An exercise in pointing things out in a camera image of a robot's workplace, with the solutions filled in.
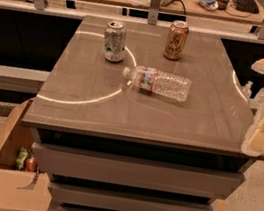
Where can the clear plastic water bottle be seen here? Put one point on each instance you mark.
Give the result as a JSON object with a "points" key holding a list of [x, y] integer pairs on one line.
{"points": [[159, 82]]}

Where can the clear bottle behind cabinet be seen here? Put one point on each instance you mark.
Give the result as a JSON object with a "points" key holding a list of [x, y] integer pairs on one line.
{"points": [[246, 89]]}

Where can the black keyboard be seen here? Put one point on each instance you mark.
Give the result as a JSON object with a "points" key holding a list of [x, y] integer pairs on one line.
{"points": [[246, 6]]}

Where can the blue white bowl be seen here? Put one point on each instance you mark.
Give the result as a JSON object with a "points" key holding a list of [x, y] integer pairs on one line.
{"points": [[209, 4]]}

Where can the orange brown soda can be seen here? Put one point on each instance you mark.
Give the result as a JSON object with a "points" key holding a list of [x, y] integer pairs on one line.
{"points": [[176, 40]]}

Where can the top grey drawer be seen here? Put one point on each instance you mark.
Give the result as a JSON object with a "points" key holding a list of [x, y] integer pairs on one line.
{"points": [[135, 172]]}

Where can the grey drawer cabinet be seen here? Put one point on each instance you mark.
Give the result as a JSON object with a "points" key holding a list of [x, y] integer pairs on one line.
{"points": [[87, 104]]}

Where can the white green soda can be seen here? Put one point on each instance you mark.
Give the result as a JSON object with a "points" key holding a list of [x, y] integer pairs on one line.
{"points": [[114, 41]]}

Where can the middle grey drawer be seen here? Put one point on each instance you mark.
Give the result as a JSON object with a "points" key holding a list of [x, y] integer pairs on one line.
{"points": [[119, 201]]}

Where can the red can in box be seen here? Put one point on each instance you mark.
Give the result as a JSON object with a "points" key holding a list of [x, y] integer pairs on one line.
{"points": [[31, 165]]}

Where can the green snack bag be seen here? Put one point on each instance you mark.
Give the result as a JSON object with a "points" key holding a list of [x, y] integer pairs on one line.
{"points": [[24, 153]]}

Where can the open cardboard box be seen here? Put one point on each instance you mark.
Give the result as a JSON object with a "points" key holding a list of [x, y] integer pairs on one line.
{"points": [[20, 190]]}

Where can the middle metal bracket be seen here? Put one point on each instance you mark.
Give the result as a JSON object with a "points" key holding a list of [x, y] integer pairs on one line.
{"points": [[153, 12]]}

